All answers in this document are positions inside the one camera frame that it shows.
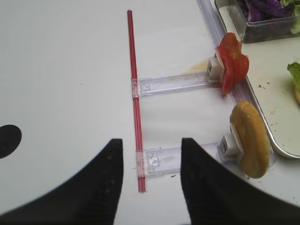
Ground bun slice on left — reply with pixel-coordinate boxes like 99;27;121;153
230;101;271;179

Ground clear rail with bun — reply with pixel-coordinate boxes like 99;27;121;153
135;141;277;179

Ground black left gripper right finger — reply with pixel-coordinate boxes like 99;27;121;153
180;138;300;225

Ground lettuce leaf on bun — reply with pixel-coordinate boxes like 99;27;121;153
287;62;300;89

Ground purple cabbage leaves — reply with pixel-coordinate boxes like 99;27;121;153
238;0;291;23

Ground black round table hole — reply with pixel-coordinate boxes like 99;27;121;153
0;124;22;158

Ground red left guide strip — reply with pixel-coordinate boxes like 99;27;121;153
127;9;147;192

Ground cream rectangular tray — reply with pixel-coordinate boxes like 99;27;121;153
242;37;300;158

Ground clear rail with tomato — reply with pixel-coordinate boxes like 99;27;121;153
138;72;220;97

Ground clear long left rail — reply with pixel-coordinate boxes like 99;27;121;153
197;0;260;110

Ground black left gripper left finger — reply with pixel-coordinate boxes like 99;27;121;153
0;139;123;225

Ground white tomato pusher block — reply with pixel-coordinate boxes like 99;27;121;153
206;51;225;83

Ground clear salad container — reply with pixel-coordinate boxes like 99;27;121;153
215;0;300;43

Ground green lettuce in container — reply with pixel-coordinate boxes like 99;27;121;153
280;0;300;35

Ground bottom bun on tray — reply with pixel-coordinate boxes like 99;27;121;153
294;86;300;104

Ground white bun pusher block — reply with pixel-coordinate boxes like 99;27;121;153
218;123;244;164

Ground red tomato slices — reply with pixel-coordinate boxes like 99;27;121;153
217;32;249;95

